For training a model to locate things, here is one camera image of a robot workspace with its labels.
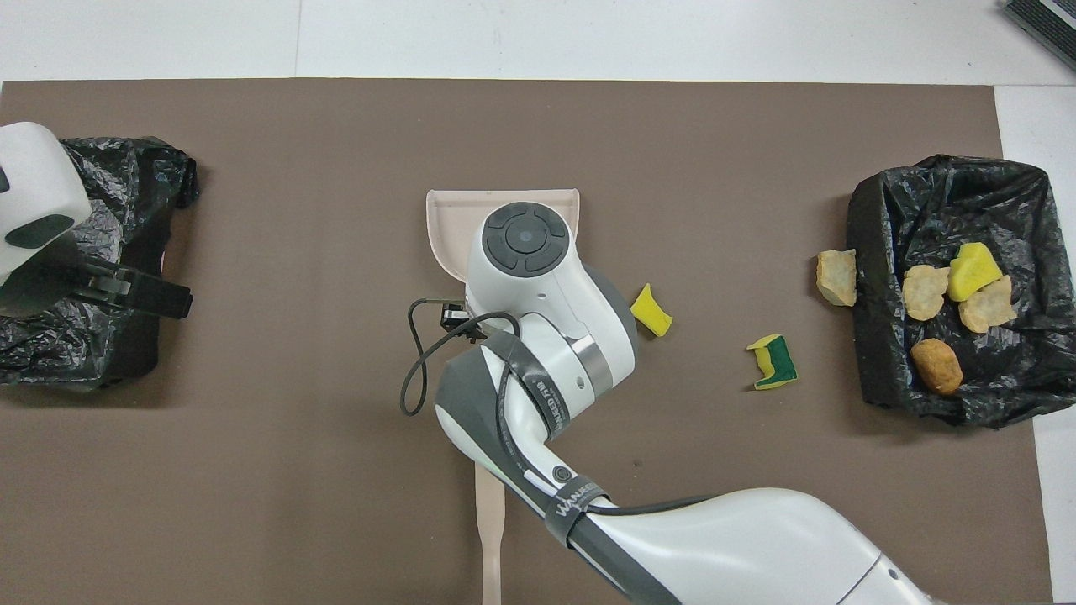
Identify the brown bread-like sponge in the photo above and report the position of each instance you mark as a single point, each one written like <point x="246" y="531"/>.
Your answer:
<point x="937" y="367"/>

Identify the small yellow sponge piece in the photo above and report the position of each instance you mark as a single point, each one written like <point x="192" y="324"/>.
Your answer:
<point x="654" y="315"/>

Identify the brown table mat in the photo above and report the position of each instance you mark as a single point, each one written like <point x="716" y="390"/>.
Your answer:
<point x="294" y="470"/>

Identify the yellow green sponge piece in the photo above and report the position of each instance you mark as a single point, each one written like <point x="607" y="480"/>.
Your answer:
<point x="777" y="363"/>

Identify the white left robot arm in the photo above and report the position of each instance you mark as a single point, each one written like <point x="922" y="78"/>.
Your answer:
<point x="38" y="185"/>

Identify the pale tan sponge chunk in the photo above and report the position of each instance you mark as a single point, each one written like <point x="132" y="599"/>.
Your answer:
<point x="837" y="277"/>

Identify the pale angular sponge chunk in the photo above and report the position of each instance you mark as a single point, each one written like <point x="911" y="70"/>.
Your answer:
<point x="990" y="307"/>

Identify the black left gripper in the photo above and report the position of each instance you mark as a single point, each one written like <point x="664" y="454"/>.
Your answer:
<point x="42" y="286"/>

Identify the large yellow sponge piece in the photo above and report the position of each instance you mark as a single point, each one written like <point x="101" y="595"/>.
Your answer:
<point x="973" y="270"/>

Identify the beige hand brush black bristles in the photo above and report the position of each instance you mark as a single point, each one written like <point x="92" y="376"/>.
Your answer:
<point x="490" y="521"/>

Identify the dark ribbed device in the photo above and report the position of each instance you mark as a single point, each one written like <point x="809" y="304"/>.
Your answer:
<point x="1046" y="21"/>

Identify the pale oval sponge chunk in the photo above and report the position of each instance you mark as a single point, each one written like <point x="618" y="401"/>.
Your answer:
<point x="925" y="292"/>

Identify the beige plastic dustpan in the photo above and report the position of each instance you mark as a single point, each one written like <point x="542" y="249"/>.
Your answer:
<point x="450" y="227"/>

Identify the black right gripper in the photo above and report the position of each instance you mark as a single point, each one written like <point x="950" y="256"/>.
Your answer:
<point x="456" y="318"/>

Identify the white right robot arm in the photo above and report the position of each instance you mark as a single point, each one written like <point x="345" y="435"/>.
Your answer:
<point x="525" y="244"/>

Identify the black bag lined bin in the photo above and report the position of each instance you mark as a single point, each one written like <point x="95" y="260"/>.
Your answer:
<point x="101" y="353"/>
<point x="925" y="202"/>

